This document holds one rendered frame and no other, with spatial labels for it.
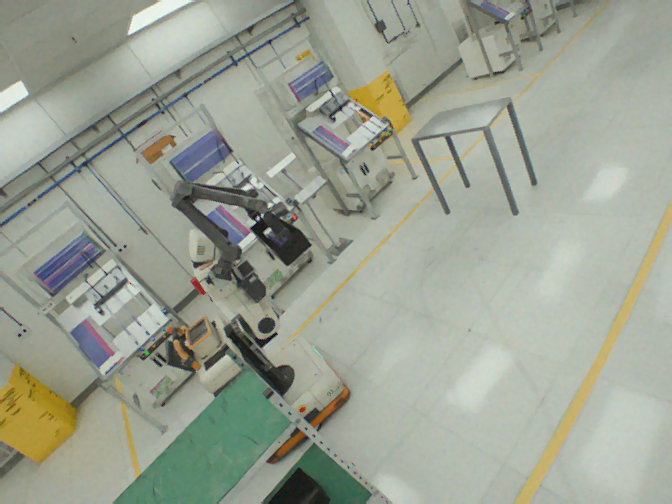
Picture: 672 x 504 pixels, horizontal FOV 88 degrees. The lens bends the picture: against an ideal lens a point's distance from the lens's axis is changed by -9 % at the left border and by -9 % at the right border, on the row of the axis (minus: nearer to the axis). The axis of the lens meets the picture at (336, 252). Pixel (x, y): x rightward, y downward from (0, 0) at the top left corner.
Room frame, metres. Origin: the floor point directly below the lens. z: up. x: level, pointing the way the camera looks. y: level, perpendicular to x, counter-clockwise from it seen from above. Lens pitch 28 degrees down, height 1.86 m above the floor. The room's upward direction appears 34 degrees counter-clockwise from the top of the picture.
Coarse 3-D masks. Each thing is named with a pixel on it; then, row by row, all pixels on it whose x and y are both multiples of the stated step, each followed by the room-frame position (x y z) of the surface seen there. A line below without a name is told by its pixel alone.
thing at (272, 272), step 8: (256, 248) 3.51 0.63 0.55; (264, 248) 3.54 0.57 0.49; (248, 256) 3.47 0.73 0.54; (256, 256) 3.49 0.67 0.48; (264, 256) 3.52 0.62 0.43; (272, 256) 3.54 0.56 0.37; (304, 256) 3.65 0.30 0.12; (256, 264) 3.47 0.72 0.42; (264, 264) 3.50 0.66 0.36; (272, 264) 3.52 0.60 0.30; (280, 264) 3.55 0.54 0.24; (296, 264) 3.60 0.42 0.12; (264, 272) 3.48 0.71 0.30; (272, 272) 3.50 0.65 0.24; (280, 272) 3.54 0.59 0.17; (288, 272) 3.56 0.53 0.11; (264, 280) 3.46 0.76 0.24; (272, 280) 3.49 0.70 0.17; (280, 280) 3.51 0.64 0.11; (272, 288) 3.46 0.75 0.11
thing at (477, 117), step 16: (448, 112) 3.01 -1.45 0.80; (464, 112) 2.80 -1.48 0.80; (480, 112) 2.61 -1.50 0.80; (496, 112) 2.44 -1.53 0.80; (512, 112) 2.54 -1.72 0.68; (432, 128) 2.89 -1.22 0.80; (448, 128) 2.70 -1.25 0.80; (464, 128) 2.52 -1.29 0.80; (480, 128) 2.39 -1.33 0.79; (416, 144) 2.93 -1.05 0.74; (448, 144) 3.14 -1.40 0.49; (496, 160) 2.36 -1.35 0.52; (528, 160) 2.54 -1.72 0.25; (432, 176) 2.94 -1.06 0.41; (464, 176) 3.12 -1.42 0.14; (512, 192) 2.36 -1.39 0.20; (448, 208) 2.94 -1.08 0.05; (512, 208) 2.37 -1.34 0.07
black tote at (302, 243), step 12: (276, 216) 2.21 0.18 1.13; (252, 228) 2.33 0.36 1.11; (264, 228) 2.35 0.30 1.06; (288, 228) 2.11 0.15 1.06; (264, 240) 2.26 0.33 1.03; (288, 240) 1.80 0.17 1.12; (300, 240) 1.81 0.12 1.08; (276, 252) 1.78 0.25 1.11; (288, 252) 1.79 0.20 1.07; (300, 252) 1.80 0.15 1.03; (288, 264) 1.78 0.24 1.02
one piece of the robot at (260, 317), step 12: (192, 264) 2.02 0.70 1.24; (204, 264) 1.92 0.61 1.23; (204, 276) 1.85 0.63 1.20; (204, 288) 1.85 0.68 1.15; (216, 288) 1.90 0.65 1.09; (228, 288) 1.91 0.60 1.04; (216, 300) 1.89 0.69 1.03; (228, 300) 1.93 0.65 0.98; (240, 300) 1.93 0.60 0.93; (252, 300) 1.92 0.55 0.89; (264, 300) 2.03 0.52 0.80; (240, 312) 1.88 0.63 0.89; (252, 312) 1.89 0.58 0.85; (264, 312) 1.90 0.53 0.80; (252, 324) 1.88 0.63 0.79; (264, 324) 1.88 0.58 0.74; (276, 324) 1.90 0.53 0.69; (264, 336) 1.88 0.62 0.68
